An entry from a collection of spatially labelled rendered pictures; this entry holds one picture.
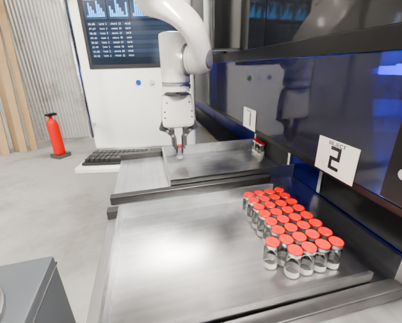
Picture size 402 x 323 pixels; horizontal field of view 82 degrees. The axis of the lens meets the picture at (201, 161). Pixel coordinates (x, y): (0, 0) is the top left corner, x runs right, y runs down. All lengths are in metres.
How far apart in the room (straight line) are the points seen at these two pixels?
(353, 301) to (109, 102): 1.07
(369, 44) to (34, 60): 4.75
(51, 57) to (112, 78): 3.71
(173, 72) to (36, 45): 4.28
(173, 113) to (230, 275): 0.49
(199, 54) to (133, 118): 0.60
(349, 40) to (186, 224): 0.40
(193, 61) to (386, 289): 0.58
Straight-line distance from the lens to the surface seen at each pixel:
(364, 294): 0.39
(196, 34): 0.63
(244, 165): 0.73
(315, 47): 0.49
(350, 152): 0.42
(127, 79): 1.13
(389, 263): 0.49
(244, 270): 0.39
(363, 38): 0.42
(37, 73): 4.90
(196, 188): 0.57
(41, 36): 4.87
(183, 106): 0.72
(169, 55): 0.69
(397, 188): 0.39
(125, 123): 1.17
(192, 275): 0.38
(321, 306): 0.36
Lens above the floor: 1.17
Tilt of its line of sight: 22 degrees down
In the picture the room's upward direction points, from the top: 2 degrees counter-clockwise
